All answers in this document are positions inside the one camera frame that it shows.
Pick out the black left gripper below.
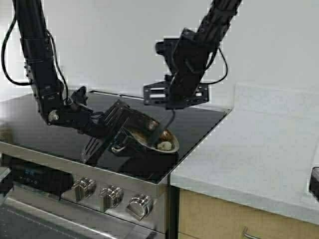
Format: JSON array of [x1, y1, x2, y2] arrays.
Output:
[[80, 100, 133, 164]]

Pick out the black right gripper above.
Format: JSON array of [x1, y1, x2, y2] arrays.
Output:
[[143, 81, 209, 110]]

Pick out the dark steel frying pan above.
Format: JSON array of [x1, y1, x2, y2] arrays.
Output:
[[110, 110, 179, 182]]

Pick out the black spatula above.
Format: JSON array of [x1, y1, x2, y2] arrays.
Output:
[[147, 110, 176, 152]]

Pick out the raw shrimp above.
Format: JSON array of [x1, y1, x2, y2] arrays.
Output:
[[157, 141, 172, 151]]

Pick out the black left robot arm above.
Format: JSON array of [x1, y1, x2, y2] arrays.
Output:
[[11, 0, 135, 165]]

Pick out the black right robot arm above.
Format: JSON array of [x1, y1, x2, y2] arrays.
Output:
[[143, 0, 241, 110]]

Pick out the stainless steel oven range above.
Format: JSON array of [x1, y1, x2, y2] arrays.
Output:
[[0, 91, 228, 239]]

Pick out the left steel stove knob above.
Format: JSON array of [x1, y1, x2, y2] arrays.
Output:
[[71, 177, 96, 202]]

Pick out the steel stove knob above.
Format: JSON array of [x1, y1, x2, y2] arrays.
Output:
[[99, 185, 124, 212], [126, 194, 154, 221], [71, 177, 96, 202]]

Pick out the middle steel stove knob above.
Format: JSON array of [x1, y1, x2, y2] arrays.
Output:
[[99, 185, 124, 212]]

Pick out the right steel stove knob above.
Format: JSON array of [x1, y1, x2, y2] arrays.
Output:
[[126, 194, 154, 221]]

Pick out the black glass stove cooktop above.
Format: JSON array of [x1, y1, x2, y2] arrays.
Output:
[[0, 95, 226, 183]]

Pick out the wooden cabinet drawer front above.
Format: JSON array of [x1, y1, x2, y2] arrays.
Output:
[[178, 190, 319, 239]]

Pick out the black device at right edge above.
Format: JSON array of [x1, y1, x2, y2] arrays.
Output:
[[309, 167, 319, 201]]

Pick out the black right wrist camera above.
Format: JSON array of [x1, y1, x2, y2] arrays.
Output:
[[155, 38, 179, 74]]

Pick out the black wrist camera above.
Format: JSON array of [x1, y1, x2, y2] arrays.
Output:
[[155, 38, 179, 74], [67, 86, 88, 111]]

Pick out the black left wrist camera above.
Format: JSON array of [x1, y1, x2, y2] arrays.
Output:
[[67, 86, 88, 111]]

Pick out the steel drawer handle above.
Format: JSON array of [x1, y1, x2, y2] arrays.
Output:
[[242, 227, 261, 239]]

